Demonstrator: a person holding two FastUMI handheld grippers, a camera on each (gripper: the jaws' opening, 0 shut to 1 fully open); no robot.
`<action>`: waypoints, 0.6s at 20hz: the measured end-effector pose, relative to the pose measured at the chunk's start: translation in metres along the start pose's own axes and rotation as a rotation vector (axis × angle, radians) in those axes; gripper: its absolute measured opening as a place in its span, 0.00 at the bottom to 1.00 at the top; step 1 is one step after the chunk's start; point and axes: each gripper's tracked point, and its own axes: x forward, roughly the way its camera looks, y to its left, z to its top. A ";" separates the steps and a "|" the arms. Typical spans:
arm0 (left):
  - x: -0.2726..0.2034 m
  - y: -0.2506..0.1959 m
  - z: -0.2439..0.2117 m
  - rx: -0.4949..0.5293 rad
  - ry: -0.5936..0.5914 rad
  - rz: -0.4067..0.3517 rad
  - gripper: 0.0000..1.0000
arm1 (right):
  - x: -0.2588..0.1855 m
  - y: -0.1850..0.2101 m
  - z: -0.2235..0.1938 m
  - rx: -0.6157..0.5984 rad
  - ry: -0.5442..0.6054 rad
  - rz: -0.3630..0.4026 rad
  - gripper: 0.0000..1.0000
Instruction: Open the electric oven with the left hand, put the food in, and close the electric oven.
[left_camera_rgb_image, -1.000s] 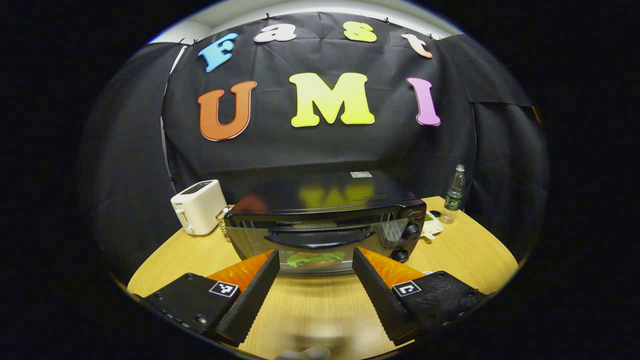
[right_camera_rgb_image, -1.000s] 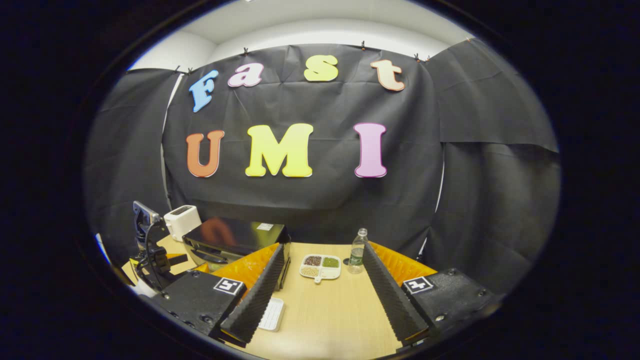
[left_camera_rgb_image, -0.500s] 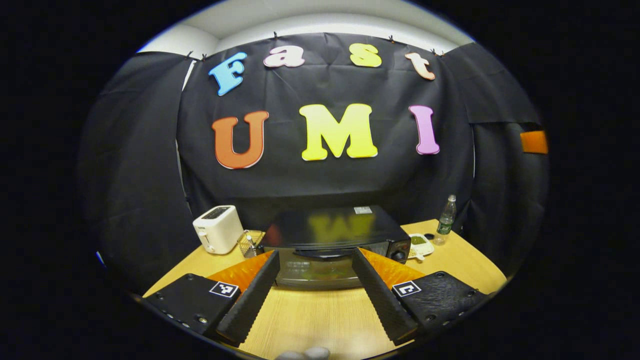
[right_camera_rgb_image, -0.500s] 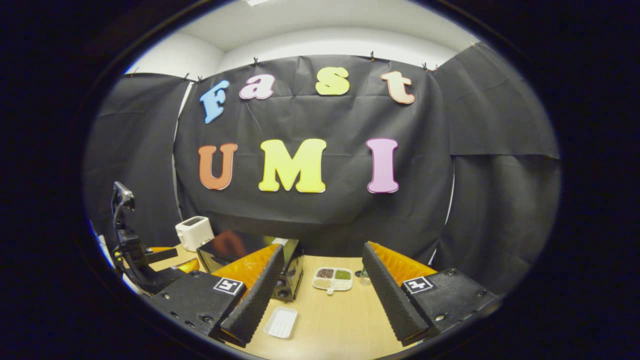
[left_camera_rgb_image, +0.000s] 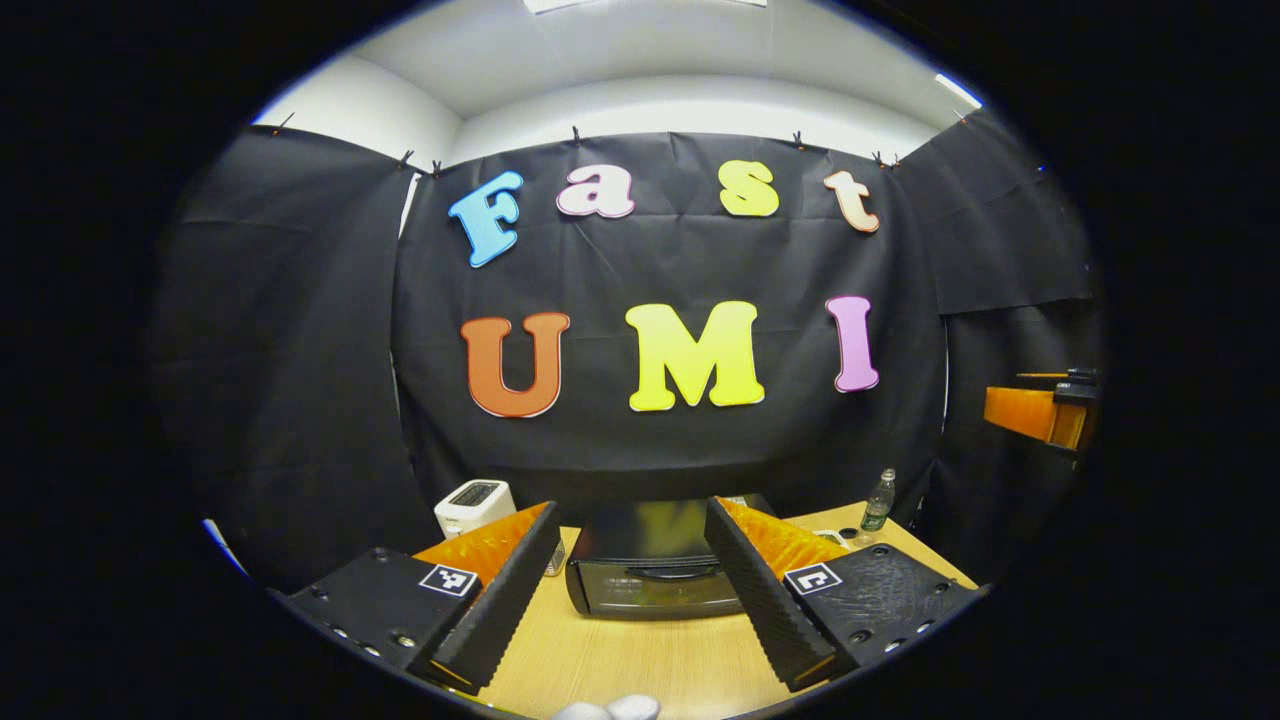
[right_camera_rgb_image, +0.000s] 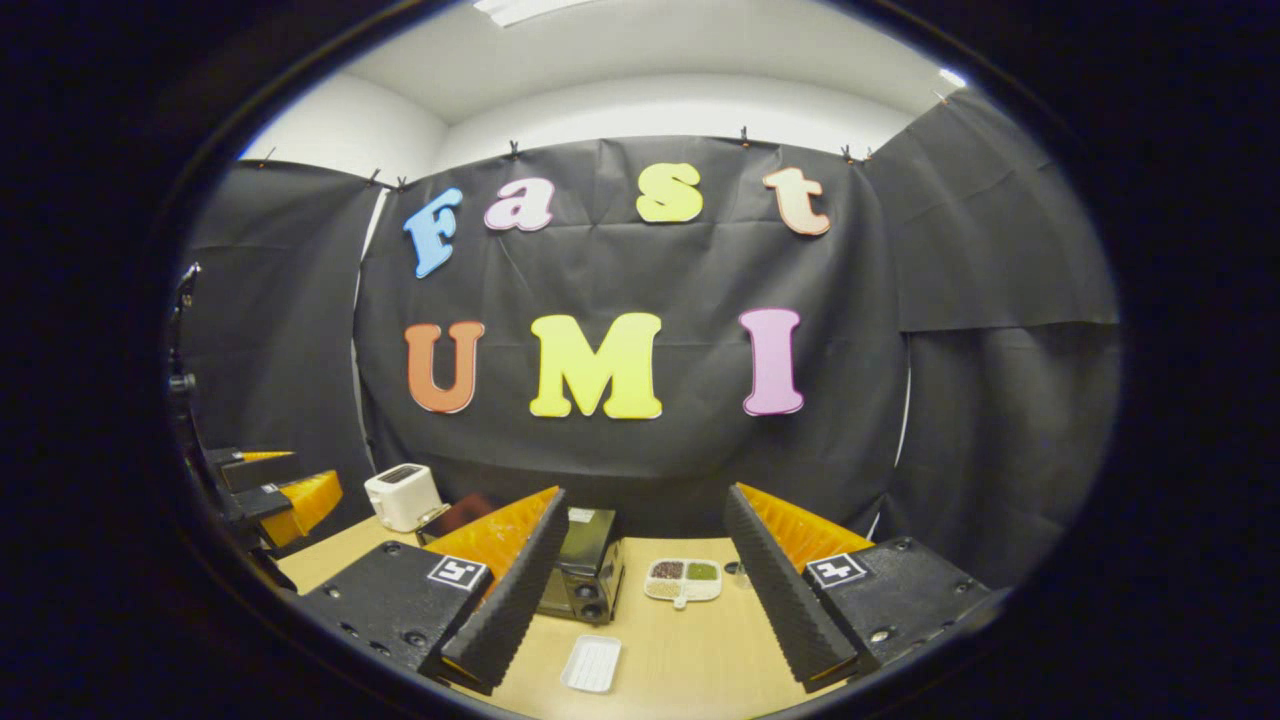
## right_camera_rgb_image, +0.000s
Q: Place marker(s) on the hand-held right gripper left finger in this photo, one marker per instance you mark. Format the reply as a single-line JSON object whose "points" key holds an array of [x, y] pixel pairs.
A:
{"points": [[510, 600]]}

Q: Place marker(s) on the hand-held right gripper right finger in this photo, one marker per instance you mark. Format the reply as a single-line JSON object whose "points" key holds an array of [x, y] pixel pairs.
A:
{"points": [[780, 590]]}

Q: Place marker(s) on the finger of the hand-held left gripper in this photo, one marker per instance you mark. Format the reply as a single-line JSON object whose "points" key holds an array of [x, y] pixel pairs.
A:
{"points": [[250, 470], [300, 505]]}

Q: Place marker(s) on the black electric oven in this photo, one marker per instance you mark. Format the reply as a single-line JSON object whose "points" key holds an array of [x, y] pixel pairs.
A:
{"points": [[590, 560]]}

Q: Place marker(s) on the white divided dish with grains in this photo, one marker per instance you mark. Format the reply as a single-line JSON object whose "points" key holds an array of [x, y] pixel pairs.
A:
{"points": [[683, 585]]}

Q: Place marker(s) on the white toaster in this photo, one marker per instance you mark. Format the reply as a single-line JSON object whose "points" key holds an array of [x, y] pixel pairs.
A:
{"points": [[400, 500]]}

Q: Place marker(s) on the white ridged tray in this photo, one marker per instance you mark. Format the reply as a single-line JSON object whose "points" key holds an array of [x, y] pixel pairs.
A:
{"points": [[592, 663]]}

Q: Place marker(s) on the ceiling light panel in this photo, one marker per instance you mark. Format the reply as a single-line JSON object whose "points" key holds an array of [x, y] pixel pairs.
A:
{"points": [[952, 78], [530, 8]]}

